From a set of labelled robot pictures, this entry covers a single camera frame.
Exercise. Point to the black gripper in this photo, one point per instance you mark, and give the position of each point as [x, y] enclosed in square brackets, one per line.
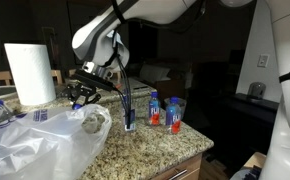
[81, 90]

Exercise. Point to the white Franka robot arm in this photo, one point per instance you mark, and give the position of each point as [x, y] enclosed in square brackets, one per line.
[91, 40]

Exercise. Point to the orange marker pen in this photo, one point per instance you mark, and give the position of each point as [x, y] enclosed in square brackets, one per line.
[118, 86]

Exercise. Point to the white paper towel roll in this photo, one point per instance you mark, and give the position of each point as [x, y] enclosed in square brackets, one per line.
[30, 73]

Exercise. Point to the flat black remote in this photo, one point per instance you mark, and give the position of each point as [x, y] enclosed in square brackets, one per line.
[141, 86]

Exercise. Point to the clear plastic bag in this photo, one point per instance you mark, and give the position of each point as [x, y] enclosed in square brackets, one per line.
[35, 146]

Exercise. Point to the white cushion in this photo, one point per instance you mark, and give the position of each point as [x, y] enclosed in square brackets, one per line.
[153, 72]

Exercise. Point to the wooden base cabinet drawer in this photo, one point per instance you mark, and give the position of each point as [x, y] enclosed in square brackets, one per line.
[188, 166]

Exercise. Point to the dark side table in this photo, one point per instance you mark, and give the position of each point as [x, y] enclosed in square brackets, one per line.
[251, 110]

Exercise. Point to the grey rounded appliance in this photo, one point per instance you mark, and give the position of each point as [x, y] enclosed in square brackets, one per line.
[256, 90]

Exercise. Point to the reddish standing frame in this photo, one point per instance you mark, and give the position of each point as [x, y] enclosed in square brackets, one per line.
[51, 46]

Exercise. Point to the white wall switch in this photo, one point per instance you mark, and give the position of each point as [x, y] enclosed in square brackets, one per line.
[263, 61]

